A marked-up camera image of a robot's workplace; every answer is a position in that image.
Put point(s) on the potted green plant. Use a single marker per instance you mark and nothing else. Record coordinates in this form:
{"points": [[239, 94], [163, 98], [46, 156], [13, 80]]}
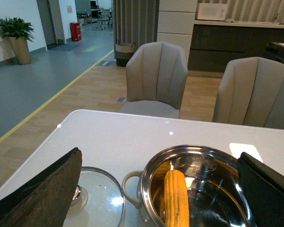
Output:
{"points": [[19, 33]]}

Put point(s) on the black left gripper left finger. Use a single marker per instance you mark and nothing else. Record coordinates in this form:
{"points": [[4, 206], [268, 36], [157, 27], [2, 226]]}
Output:
{"points": [[44, 200]]}

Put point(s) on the beige upholstered chair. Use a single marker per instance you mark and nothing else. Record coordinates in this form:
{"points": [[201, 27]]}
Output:
{"points": [[156, 78], [251, 93]]}

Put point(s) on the glass pot lid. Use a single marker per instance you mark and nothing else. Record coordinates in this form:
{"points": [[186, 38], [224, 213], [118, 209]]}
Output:
{"points": [[100, 203]]}

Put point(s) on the white microwave oven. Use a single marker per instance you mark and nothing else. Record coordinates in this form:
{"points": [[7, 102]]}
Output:
{"points": [[211, 11]]}

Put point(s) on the yellow corn cob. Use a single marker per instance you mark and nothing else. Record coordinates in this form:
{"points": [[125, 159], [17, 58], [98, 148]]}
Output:
{"points": [[176, 200]]}

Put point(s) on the beige electric cooking pot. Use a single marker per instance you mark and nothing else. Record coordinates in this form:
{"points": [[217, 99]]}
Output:
{"points": [[215, 196]]}

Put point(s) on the woven storage basket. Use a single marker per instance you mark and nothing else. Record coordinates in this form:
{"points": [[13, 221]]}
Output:
{"points": [[124, 52]]}

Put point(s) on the white square coaster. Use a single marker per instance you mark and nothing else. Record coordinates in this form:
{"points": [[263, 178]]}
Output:
{"points": [[237, 149]]}

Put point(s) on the red bin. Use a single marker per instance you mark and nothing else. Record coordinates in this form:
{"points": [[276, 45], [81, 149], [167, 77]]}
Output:
{"points": [[75, 31]]}

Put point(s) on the dark kitchen counter cabinet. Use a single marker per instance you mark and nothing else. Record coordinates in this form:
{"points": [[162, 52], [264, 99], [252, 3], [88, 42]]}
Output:
{"points": [[213, 46]]}

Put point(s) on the right beige upholstered chair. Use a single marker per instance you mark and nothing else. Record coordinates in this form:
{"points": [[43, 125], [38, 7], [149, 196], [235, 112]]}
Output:
{"points": [[251, 93]]}

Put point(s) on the left beige upholstered chair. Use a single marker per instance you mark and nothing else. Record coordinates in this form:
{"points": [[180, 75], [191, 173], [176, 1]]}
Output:
{"points": [[156, 78]]}

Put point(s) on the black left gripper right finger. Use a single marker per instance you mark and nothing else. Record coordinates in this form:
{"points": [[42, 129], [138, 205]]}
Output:
{"points": [[263, 188]]}

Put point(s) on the white drawer column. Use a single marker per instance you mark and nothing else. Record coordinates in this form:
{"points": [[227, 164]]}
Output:
{"points": [[176, 22]]}

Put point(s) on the office chair in background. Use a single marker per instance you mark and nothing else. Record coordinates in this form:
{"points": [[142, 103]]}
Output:
{"points": [[105, 18]]}

